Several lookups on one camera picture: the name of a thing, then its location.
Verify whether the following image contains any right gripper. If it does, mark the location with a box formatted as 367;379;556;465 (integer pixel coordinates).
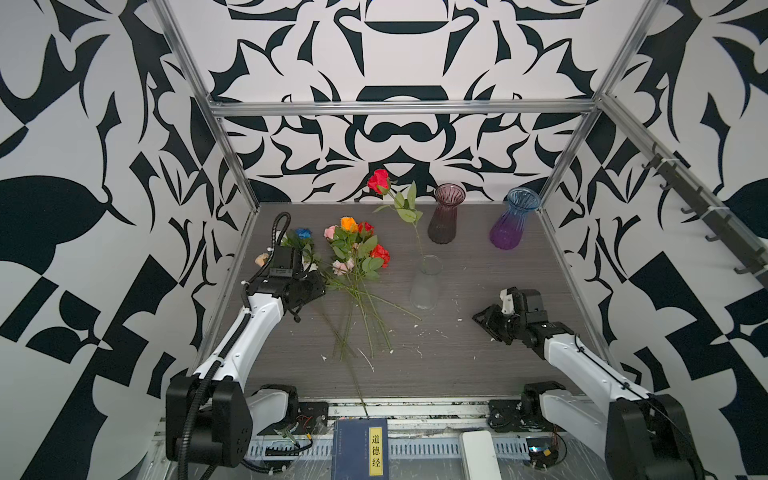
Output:
472;303;528;343

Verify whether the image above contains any peach rose stem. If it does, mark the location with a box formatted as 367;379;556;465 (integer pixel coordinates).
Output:
255;252;271;267

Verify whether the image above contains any clear glass vase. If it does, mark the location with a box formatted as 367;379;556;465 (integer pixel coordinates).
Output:
410;255;443;310

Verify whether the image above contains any red rose stem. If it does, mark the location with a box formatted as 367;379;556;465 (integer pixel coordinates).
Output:
367;169;425;270

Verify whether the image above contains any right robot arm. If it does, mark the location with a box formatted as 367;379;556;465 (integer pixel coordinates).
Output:
472;287;707;479

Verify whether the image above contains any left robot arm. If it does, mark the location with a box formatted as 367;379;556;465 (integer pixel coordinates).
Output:
165;246;325;479

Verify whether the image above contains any bunch of artificial flowers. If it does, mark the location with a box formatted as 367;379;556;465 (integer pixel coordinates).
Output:
279;216;420;361

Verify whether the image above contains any blue purple glass vase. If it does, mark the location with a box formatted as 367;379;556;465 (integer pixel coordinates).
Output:
489;187;541;250

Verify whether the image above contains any dark purple glass vase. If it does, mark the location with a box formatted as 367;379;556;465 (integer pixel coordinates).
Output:
428;183;466;244

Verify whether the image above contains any white rectangular device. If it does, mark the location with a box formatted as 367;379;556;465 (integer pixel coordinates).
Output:
459;430;502;480

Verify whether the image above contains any blue book yellow label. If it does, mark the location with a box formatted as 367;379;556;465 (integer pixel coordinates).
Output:
331;418;389;480

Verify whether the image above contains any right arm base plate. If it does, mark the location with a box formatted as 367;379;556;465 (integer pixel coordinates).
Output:
487;398;543;433

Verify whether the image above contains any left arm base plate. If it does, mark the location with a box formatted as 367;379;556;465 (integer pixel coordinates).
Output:
259;401;329;436

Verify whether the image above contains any black corrugated cable hose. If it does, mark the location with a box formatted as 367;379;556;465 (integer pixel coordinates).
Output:
177;211;295;480

